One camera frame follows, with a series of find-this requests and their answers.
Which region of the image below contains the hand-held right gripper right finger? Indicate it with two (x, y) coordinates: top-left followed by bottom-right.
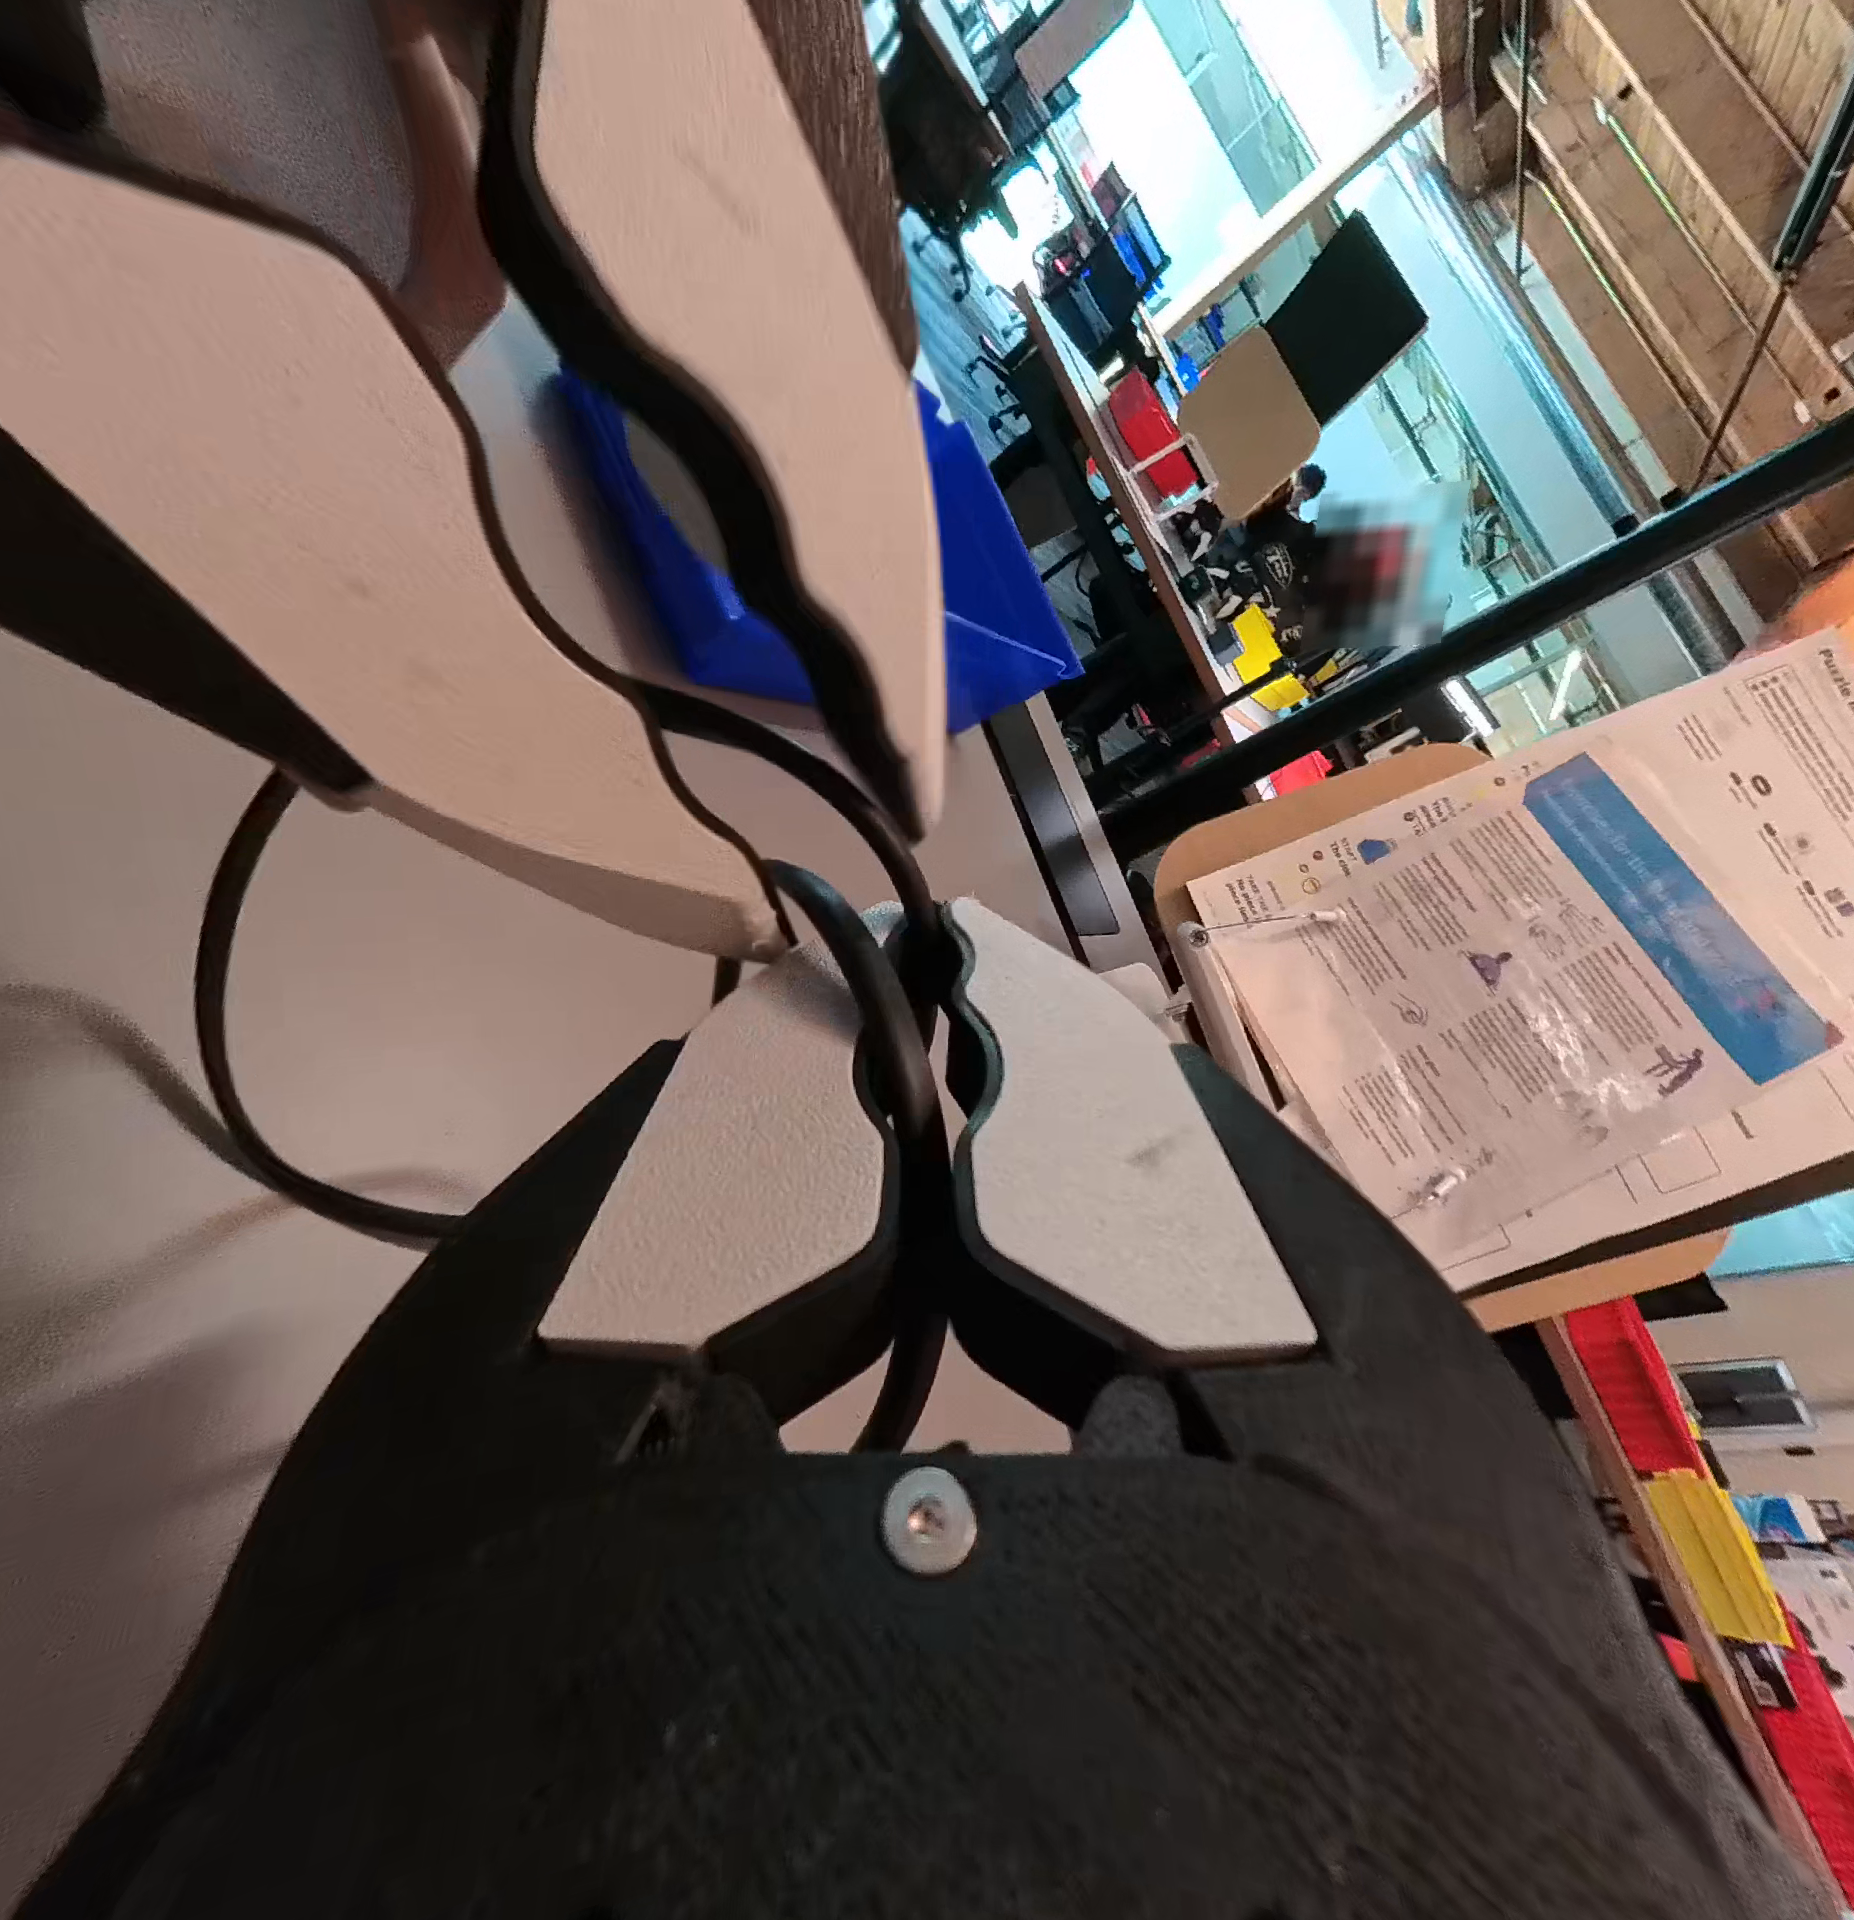
(942, 897), (1321, 1430)

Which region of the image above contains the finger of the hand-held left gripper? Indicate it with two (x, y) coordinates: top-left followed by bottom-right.
(0, 141), (797, 964)
(476, 0), (954, 843)

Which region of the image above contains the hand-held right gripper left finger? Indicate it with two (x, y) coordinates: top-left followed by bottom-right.
(537, 906), (912, 1419)

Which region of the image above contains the black cable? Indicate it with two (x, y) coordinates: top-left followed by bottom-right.
(194, 683), (957, 1455)

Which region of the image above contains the blue plastic bin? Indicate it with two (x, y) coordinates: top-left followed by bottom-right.
(557, 367), (1086, 740)

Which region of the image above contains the grey desk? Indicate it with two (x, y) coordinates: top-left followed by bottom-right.
(0, 0), (1130, 1920)

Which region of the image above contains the white instruction sheet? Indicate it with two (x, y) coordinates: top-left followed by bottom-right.
(1186, 629), (1854, 1296)

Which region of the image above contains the instruction sheet on stand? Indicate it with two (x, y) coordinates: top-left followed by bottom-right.
(1151, 741), (1854, 1337)

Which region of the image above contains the red plastic bin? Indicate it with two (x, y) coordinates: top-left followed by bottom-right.
(1103, 367), (1215, 510)

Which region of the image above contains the yellow plastic bin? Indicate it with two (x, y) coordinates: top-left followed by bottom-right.
(1227, 600), (1310, 707)

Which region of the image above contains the document stand with black sheet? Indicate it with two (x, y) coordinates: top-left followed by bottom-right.
(1175, 210), (1430, 523)

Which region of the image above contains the black metal pole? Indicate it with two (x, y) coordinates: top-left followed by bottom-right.
(1098, 434), (1854, 856)

